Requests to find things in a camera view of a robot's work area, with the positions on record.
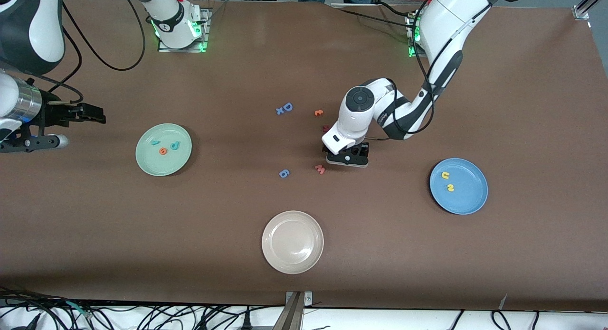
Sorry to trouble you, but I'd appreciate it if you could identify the green plate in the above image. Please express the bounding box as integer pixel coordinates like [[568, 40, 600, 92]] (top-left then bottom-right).
[[135, 123, 193, 177]]

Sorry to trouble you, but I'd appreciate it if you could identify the beige plate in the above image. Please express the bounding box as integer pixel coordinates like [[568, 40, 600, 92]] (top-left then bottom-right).
[[261, 210, 324, 274]]

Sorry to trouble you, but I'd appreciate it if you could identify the brown table cover mat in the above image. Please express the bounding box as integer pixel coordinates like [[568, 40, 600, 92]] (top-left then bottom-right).
[[0, 0, 608, 312]]

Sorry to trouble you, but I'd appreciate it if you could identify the blue plate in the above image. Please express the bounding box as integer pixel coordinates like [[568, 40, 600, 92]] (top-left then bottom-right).
[[429, 158, 489, 215]]

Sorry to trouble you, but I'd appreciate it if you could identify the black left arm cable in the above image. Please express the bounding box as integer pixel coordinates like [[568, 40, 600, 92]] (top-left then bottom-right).
[[368, 2, 445, 141]]

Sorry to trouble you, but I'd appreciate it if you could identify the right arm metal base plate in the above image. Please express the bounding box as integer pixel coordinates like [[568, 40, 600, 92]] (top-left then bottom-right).
[[158, 7, 209, 53]]

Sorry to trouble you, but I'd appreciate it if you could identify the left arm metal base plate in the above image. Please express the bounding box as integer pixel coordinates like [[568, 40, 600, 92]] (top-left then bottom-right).
[[408, 12, 428, 57]]

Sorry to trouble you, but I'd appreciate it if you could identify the black cable on table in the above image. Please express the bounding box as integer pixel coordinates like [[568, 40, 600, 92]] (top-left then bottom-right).
[[378, 1, 411, 18], [330, 6, 421, 31]]

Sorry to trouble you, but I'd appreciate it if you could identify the aluminium frame post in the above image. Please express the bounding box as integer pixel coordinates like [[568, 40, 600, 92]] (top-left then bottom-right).
[[273, 291, 314, 330]]

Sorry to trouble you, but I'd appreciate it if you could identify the teal floor cable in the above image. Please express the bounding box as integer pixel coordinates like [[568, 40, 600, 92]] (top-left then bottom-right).
[[64, 299, 93, 320]]

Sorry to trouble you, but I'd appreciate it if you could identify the aluminium frame profile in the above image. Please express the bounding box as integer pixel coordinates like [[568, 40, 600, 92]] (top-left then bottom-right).
[[572, 0, 601, 21]]

